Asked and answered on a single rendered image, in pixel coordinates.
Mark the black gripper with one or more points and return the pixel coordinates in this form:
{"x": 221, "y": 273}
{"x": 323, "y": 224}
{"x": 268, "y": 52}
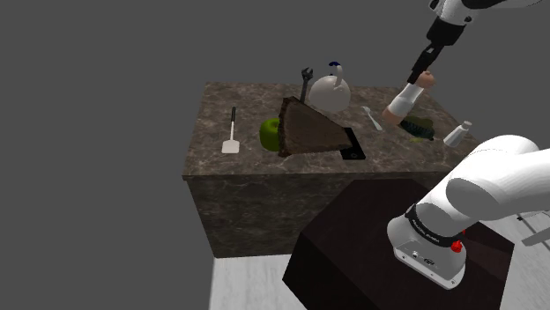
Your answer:
{"x": 446, "y": 32}

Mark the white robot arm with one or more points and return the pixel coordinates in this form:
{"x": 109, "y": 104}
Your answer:
{"x": 494, "y": 180}

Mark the beige cylinder with white band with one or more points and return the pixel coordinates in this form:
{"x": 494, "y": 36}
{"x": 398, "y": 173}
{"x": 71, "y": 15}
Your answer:
{"x": 404, "y": 101}

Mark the dark green brush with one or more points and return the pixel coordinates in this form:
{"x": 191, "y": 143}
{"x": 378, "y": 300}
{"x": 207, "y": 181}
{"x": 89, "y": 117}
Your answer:
{"x": 417, "y": 127}

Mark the white salt shaker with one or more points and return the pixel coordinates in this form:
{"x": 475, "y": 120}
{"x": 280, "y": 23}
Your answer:
{"x": 455, "y": 135}

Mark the silver spoon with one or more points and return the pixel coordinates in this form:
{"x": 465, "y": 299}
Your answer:
{"x": 373, "y": 120}

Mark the white round kettle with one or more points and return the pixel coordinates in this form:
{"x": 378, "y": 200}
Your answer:
{"x": 328, "y": 95}

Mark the black tablet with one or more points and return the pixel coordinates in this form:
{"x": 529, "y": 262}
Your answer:
{"x": 355, "y": 149}

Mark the black wrench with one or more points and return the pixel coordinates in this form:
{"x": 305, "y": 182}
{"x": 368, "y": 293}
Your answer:
{"x": 305, "y": 83}

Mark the brown wedge of cake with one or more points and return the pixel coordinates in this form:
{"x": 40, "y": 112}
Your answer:
{"x": 307, "y": 131}

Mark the green apple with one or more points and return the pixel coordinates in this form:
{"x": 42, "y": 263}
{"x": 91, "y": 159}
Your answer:
{"x": 269, "y": 133}

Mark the dark robot stand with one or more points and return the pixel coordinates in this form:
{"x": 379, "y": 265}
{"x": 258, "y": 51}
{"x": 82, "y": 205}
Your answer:
{"x": 352, "y": 240}

